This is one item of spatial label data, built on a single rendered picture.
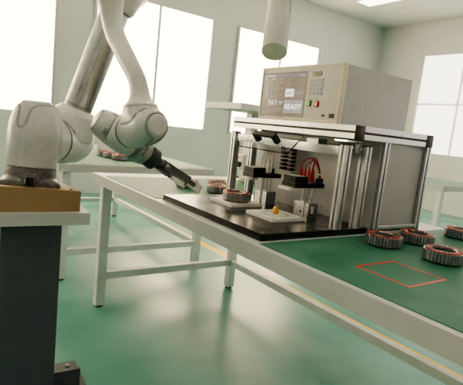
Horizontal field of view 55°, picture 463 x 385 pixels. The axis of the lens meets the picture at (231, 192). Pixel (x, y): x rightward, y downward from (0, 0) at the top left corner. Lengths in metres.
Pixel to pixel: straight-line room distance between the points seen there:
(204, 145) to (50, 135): 5.47
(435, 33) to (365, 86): 7.41
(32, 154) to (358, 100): 1.10
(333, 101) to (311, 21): 6.72
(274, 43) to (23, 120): 1.78
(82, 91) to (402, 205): 1.23
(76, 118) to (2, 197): 0.41
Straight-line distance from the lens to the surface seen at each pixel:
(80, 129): 1.69
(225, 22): 7.15
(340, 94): 1.58
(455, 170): 8.44
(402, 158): 1.71
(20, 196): 1.47
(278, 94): 1.81
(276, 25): 2.99
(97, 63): 1.71
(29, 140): 1.52
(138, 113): 1.32
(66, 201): 1.49
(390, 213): 1.71
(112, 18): 1.55
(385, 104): 1.77
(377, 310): 0.99
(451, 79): 8.69
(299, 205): 1.67
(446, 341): 0.92
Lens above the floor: 1.06
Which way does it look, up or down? 8 degrees down
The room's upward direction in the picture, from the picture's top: 6 degrees clockwise
